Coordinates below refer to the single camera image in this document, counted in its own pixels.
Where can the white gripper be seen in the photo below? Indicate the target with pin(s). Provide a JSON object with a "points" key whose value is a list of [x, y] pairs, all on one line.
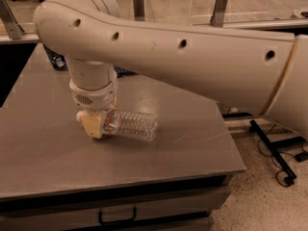
{"points": [[93, 98]]}

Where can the clear plastic water bottle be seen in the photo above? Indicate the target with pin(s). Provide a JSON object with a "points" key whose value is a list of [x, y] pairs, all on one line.
{"points": [[130, 125]]}

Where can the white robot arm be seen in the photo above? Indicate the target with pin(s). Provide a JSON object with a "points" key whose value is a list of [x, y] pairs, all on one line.
{"points": [[262, 73]]}

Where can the blue soda can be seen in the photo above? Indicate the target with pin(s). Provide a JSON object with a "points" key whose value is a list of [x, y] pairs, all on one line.
{"points": [[58, 62]]}

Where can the grey drawer cabinet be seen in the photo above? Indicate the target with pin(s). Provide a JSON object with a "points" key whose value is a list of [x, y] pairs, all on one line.
{"points": [[184, 205]]}

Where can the black drawer handle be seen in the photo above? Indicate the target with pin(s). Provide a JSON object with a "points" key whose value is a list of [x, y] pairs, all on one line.
{"points": [[117, 216]]}

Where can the left metal rail bracket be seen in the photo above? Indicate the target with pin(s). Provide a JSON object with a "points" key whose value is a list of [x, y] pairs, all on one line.
{"points": [[14, 31]]}

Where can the metal rail bracket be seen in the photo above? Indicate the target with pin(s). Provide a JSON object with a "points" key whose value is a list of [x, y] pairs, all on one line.
{"points": [[217, 19], [139, 10], [14, 31]]}

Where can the middle metal rail bracket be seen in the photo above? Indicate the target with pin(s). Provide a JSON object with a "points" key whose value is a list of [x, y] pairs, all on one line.
{"points": [[139, 10]]}

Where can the right metal rail bracket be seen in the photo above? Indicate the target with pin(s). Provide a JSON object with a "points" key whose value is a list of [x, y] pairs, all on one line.
{"points": [[217, 19]]}

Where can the black floor stand frame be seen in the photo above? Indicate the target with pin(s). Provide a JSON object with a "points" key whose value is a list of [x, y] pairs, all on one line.
{"points": [[275, 148]]}

